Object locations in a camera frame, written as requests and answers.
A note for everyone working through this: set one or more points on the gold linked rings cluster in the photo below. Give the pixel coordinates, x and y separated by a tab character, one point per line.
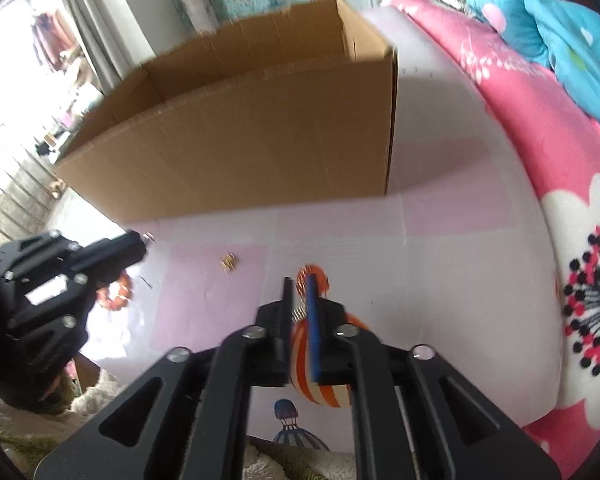
228	261

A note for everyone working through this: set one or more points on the brown cardboard box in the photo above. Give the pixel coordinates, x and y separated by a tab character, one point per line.
255	150

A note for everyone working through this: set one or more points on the small gold hoop earring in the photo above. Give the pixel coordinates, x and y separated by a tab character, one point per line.
148	236

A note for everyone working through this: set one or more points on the pink floral blanket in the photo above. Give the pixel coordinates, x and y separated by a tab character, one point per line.
530	135

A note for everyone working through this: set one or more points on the blue blanket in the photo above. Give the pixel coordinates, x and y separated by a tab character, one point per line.
555	25

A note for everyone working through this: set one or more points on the pair of beige slippers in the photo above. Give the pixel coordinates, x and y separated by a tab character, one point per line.
56	189

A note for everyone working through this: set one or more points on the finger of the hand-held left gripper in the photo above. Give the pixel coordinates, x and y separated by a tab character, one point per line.
110	272
110	250

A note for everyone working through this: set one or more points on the grey curtain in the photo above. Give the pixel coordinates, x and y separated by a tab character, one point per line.
90	20

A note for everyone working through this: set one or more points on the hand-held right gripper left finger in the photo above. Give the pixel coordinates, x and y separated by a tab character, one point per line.
282	345

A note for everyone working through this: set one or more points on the thin metal pin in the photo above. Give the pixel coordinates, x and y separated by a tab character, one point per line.
146	283

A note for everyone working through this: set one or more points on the white paper roll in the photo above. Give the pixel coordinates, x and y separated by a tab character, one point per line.
197	7

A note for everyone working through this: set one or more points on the hanging clothes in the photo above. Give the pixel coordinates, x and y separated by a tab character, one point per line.
50	35

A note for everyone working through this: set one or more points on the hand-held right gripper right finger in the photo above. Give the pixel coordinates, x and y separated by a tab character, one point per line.
314	340

